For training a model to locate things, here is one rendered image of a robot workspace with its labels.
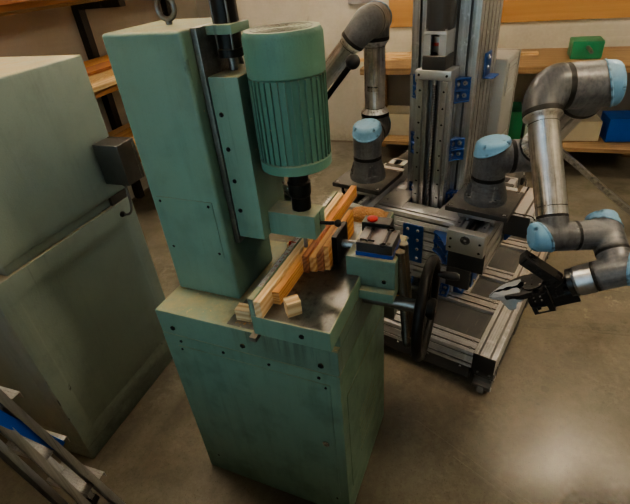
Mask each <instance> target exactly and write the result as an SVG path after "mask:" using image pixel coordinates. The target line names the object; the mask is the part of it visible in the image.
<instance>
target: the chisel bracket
mask: <svg viewBox="0 0 630 504"><path fill-rule="evenodd" d="M268 217H269V223H270V230H271V233H273V234H280V235H286V236H293V237H300V238H307V239H314V240H316V239H317V238H318V237H319V235H320V234H321V233H322V231H323V230H324V229H325V225H321V224H320V221H325V215H324V206H323V205H316V204H311V208H310V209H309V210H307V211H304V212H297V211H294V210H293V209H292V203H291V202H290V201H282V200H278V201H277V202H276V203H275V204H274V205H273V206H272V207H271V208H270V209H269V210H268Z"/></svg>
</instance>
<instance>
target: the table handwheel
mask: <svg viewBox="0 0 630 504"><path fill-rule="evenodd" d="M439 271H441V265H440V259H439V257H438V256H437V255H431V256H429V257H428V259H427V260H426V262H425V265H424V267H423V271H422V274H421V278H420V282H419V286H418V290H417V295H416V299H412V298H406V297H401V296H396V298H395V300H394V303H393V304H389V303H384V302H379V301H374V300H368V299H363V298H362V302H363V303H368V304H373V305H378V306H384V307H389V308H394V309H399V310H404V311H409V312H414V313H413V320H412V328H411V341H410V350H411V357H412V359H413V360H414V361H416V362H420V361H422V360H423V359H424V357H425V355H426V352H427V349H428V346H429V342H430V338H431V334H432V329H433V324H434V319H435V316H436V311H437V301H438V293H439V285H440V277H438V272H439Z"/></svg>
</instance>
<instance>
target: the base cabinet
mask: <svg viewBox="0 0 630 504"><path fill-rule="evenodd" d="M163 333H164V336H165V339H166V341H167V344H168V347H169V349H170V352H171V355H172V358H173V360H174V363H175V366H176V368H177V371H178V374H179V377H180V379H181V382H182V385H183V388H184V390H185V393H186V396H187V398H188V401H189V404H190V407H191V409H192V412H193V415H194V417H195V420H196V423H197V426H198V428H199V431H200V434H201V436H202V439H203V442H204V445H205V447H206V450H207V453H208V456H209V458H210V461H211V464H212V465H215V466H218V467H220V468H223V469H226V470H228V471H231V472H234V473H236V474H239V475H242V476H244V477H247V478H250V479H252V480H255V481H258V482H260V483H263V484H266V485H268V486H271V487H274V488H276V489H279V490H282V491H284V492H287V493H290V494H292V495H295V496H298V497H300V498H303V499H306V500H308V501H311V502H314V503H316V504H355V502H356V498H357V495H358V492H359V489H360V486H361V483H362V480H363V477H364V474H365V471H366V468H367V465H368V462H369V458H370V455H371V452H372V449H373V446H374V443H375V440H376V437H377V434H378V431H379V428H380V425H381V422H382V418H383V415H384V306H378V305H373V304H372V306H371V309H370V311H369V313H368V315H367V317H366V320H365V322H364V324H363V326H362V329H361V331H360V333H359V335H358V337H357V340H356V342H355V344H354V346H353V348H352V351H351V353H350V355H349V357H348V359H347V362H346V364H345V366H344V368H343V371H342V373H341V375H340V376H339V377H337V376H333V375H329V374H325V373H322V372H318V371H314V370H310V369H306V368H302V367H299V366H295V365H291V364H287V363H283V362H279V361H276V360H272V359H268V358H264V357H260V356H256V355H253V354H249V353H245V352H241V351H237V350H233V349H230V348H226V347H222V346H218V345H214V344H210V343H207V342H203V341H199V340H195V339H191V338H187V337H183V336H180V335H176V334H172V333H168V332H164V331H163Z"/></svg>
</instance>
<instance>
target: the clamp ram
mask: <svg viewBox="0 0 630 504"><path fill-rule="evenodd" d="M331 240H332V253H333V264H335V265H338V264H339V263H340V261H341V259H342V258H343V256H344V254H345V253H346V251H347V249H350V248H351V246H352V245H353V244H354V243H355V244H356V241H355V240H348V232H347V222H346V221H342V225H341V226H340V227H338V228H337V230H336V231H335V232H334V234H333V235H332V237H331Z"/></svg>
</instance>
